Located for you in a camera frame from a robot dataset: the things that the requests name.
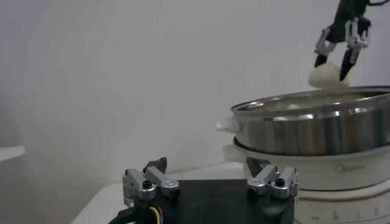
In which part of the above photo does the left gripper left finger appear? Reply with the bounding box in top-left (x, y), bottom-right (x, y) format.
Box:
top-left (122, 156), bottom-right (181, 208)

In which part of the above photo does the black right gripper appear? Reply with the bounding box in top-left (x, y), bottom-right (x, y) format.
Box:
top-left (313, 0), bottom-right (373, 83)

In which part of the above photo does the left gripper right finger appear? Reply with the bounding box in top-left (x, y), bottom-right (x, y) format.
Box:
top-left (246, 156), bottom-right (300, 200)

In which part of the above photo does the white steamed baozi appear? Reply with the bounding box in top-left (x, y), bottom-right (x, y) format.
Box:
top-left (307, 60), bottom-right (350, 90)

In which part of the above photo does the stainless steel steamer basket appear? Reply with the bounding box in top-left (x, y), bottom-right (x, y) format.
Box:
top-left (216, 85), bottom-right (390, 157)

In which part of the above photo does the white electric cooking pot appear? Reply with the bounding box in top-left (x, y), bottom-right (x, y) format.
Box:
top-left (222, 136), bottom-right (390, 224)

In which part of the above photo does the white side desk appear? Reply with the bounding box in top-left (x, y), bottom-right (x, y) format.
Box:
top-left (0, 145), bottom-right (27, 163)

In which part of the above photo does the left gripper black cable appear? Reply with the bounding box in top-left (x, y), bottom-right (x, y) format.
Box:
top-left (108, 203), bottom-right (166, 224)

